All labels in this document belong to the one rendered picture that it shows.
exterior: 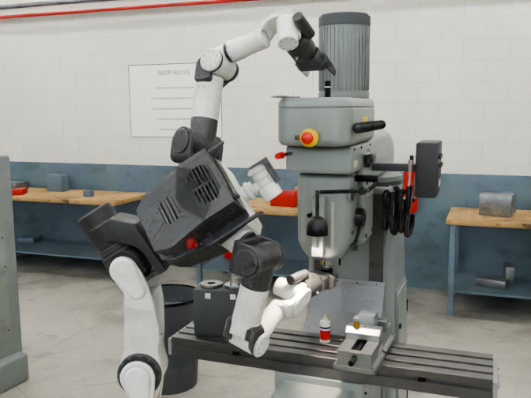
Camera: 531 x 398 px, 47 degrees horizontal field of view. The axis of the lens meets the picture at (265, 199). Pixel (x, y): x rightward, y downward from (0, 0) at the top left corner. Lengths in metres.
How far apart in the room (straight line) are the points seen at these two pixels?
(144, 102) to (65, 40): 1.30
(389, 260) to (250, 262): 1.02
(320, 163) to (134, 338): 0.84
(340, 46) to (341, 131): 0.49
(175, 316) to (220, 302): 1.62
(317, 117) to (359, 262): 0.86
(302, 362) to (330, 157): 0.76
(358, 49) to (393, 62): 4.05
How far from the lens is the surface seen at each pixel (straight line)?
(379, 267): 2.66
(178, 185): 1.82
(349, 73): 2.40
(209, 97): 2.04
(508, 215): 5.89
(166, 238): 1.82
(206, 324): 2.49
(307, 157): 2.14
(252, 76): 6.85
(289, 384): 2.35
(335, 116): 2.01
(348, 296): 2.69
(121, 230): 1.95
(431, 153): 2.39
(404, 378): 2.28
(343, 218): 2.19
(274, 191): 1.92
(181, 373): 4.24
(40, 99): 8.32
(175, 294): 4.47
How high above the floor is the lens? 1.86
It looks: 8 degrees down
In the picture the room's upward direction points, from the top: straight up
